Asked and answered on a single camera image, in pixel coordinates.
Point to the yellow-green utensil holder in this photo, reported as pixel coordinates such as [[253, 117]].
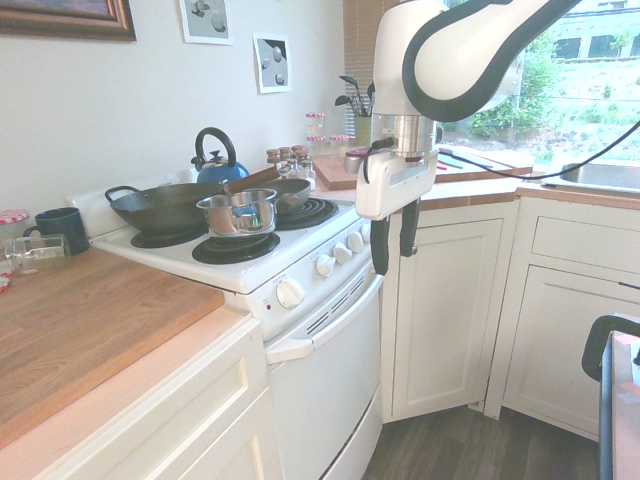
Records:
[[363, 130]]

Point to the stainless steel pot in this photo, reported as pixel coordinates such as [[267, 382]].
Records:
[[240, 215]]

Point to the cork-topped spice jar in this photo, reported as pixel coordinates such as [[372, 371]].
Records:
[[285, 152], [273, 156], [299, 152]]

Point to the dark blue mug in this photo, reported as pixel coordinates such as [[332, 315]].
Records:
[[57, 227]]

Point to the wooden cutting board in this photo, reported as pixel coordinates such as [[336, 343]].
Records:
[[335, 172]]

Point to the wooden framed painting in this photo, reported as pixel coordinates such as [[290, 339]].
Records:
[[65, 22]]

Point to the green utensil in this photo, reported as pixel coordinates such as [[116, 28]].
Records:
[[452, 164]]

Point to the white electric stove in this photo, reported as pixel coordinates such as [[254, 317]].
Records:
[[260, 270]]

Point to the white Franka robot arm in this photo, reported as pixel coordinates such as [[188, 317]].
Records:
[[395, 55]]

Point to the large white oven knob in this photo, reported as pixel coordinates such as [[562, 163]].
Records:
[[290, 294]]

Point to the jar with red checkered lid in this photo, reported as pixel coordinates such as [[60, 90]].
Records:
[[316, 146], [315, 125], [12, 222], [338, 145]]

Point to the grey shapes poster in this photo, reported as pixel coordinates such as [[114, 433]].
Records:
[[207, 20], [272, 62]]

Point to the white cabinet beside stove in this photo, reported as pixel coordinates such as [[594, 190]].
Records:
[[175, 415]]

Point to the wooden window blinds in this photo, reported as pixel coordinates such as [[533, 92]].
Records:
[[359, 45]]

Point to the black coil burner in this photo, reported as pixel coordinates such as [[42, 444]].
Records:
[[235, 248], [150, 241], [312, 212]]

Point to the empty clear glass jar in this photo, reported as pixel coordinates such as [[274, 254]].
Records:
[[40, 252]]

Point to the glass shaker with metal cap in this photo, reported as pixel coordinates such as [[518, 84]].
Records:
[[293, 170], [306, 169]]

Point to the small white stove knob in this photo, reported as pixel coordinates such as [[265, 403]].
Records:
[[343, 253], [326, 264], [366, 232], [356, 242]]

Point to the white sink cabinet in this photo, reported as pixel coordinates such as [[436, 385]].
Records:
[[565, 310]]

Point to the loose red checkered lid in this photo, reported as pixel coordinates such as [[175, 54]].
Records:
[[4, 284]]

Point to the stainless steel sink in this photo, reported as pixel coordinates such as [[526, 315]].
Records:
[[600, 175]]

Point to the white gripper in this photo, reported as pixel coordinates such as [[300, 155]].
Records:
[[392, 185]]

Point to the white corner cabinet door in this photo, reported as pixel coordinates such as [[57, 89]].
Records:
[[445, 310]]

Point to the large wooden butcher board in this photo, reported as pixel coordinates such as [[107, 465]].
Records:
[[90, 320]]

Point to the grey can with red top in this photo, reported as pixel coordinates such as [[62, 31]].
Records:
[[353, 161]]

